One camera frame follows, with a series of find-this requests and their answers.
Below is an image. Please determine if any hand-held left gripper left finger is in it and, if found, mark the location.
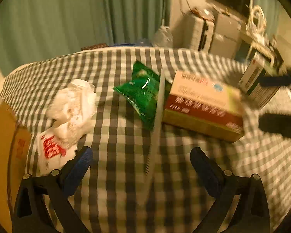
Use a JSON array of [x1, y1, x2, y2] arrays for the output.
[[12, 146, 94, 233]]

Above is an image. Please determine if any long white strip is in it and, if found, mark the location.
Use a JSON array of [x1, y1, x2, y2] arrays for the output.
[[144, 68, 166, 176]]

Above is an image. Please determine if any green snack packet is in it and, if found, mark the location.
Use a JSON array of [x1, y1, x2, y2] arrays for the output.
[[113, 61, 160, 131]]

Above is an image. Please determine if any red beige carton box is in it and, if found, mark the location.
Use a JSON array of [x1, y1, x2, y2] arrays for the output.
[[161, 70, 245, 142]]

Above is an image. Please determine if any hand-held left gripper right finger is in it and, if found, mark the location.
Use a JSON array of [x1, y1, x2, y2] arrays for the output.
[[190, 147, 271, 233]]

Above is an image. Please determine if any grey cabinet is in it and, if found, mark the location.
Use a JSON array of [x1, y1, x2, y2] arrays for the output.
[[210, 12, 243, 59]]

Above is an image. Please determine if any blue flat object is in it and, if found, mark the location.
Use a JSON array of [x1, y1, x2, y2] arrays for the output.
[[109, 42, 137, 47]]

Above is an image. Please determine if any white suitcase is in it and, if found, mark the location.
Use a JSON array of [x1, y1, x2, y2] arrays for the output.
[[189, 12, 215, 51]]

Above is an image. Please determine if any dark patterned cloth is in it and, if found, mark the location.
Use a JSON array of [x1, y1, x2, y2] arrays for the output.
[[81, 43, 108, 51]]

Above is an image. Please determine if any white bag with red print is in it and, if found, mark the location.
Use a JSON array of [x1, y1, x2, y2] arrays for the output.
[[35, 126, 77, 176]]

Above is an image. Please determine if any green curtain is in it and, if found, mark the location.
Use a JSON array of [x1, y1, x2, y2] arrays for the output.
[[0, 0, 172, 76]]

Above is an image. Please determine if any clear plastic bag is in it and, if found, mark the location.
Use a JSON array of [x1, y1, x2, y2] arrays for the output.
[[153, 25, 174, 48]]

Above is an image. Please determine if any brown cardboard box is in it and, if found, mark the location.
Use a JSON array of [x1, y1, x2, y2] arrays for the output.
[[0, 102, 32, 226]]

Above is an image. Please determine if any white shelf rack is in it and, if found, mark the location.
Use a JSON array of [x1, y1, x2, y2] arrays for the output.
[[240, 5, 290, 62]]

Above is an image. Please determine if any green white carton box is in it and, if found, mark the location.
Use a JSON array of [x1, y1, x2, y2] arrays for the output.
[[237, 52, 283, 109]]

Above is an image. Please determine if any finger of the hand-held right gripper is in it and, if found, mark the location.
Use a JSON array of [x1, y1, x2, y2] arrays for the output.
[[259, 68, 291, 88], [258, 113, 291, 139]]

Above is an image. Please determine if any checkered cloth desktop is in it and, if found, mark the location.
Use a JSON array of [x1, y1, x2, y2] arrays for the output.
[[0, 47, 291, 233]]

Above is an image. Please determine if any crumpled white plastic bag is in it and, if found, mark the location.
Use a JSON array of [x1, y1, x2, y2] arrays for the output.
[[46, 79, 97, 148]]

